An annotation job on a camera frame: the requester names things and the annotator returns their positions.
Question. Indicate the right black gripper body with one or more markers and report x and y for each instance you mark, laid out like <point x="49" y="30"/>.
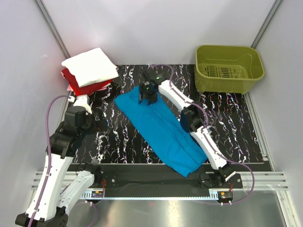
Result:
<point x="147" y="90"/>

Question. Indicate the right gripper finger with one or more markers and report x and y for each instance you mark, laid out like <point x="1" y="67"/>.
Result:
<point x="152" y="101"/>
<point x="141" y="97"/>

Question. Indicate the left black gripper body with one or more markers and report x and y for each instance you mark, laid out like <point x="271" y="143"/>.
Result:
<point x="100" y="125"/>

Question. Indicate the blue t-shirt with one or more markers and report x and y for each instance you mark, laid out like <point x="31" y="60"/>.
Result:
<point x="162" y="131"/>

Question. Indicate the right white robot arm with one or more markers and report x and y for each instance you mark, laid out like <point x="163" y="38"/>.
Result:
<point x="193" y="120"/>

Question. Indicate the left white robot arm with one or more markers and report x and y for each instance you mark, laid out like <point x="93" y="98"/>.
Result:
<point x="51" y="205"/>

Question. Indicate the folded red t-shirt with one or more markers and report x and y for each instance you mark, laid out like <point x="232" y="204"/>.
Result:
<point x="86" y="90"/>

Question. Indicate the folded pink t-shirt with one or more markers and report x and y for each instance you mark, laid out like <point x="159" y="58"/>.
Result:
<point x="69" y="88"/>

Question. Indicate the folded white t-shirt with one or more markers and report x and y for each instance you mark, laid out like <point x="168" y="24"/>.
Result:
<point x="91" y="67"/>

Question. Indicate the olive green plastic basket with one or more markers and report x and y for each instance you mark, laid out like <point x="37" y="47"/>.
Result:
<point x="227" y="69"/>

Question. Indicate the black marble pattern mat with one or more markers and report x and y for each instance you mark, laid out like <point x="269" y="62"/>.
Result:
<point x="230" y="124"/>

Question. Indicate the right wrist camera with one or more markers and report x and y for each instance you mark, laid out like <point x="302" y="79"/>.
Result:
<point x="151" y="75"/>

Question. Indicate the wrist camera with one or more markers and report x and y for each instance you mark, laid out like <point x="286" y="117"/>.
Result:
<point x="83" y="101"/>
<point x="151" y="75"/>

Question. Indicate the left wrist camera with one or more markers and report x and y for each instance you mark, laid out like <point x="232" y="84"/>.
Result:
<point x="83" y="101"/>

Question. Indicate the left corner aluminium post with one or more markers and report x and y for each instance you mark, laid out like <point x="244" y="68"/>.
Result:
<point x="52" y="27"/>

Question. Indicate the corner aluminium post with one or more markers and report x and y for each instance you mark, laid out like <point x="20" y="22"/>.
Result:
<point x="52" y="27"/>
<point x="266" y="23"/>

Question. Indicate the right corner aluminium post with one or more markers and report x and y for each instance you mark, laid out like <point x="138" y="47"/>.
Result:
<point x="266" y="23"/>

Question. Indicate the aluminium frame rail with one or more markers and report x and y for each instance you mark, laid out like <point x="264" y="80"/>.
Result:
<point x="260" y="180"/>

